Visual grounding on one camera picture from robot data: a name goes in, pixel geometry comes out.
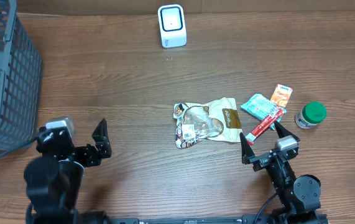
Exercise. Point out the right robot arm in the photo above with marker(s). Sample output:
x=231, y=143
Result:
x=296, y=199

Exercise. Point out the teal wipes packet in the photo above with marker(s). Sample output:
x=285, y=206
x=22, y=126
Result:
x=258, y=106

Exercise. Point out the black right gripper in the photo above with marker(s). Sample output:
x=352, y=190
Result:
x=268, y=156

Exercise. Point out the red stick sachet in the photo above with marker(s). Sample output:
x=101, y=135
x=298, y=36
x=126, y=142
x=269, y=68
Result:
x=273, y=116

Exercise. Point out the green lid jar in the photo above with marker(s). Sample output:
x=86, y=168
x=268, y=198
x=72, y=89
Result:
x=311, y=115

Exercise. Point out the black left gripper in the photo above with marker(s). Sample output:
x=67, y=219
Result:
x=84, y=152

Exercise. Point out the white barcode scanner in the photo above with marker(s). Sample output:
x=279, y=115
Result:
x=173, y=32

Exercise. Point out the grey plastic mesh basket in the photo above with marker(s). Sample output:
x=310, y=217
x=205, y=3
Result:
x=20, y=79

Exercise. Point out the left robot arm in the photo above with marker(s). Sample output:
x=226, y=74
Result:
x=54, y=179

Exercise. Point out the orange small box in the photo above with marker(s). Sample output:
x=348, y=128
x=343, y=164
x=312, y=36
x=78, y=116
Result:
x=281, y=95

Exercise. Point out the brown snack pouch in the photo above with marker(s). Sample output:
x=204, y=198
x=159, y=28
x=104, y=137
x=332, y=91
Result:
x=217, y=120

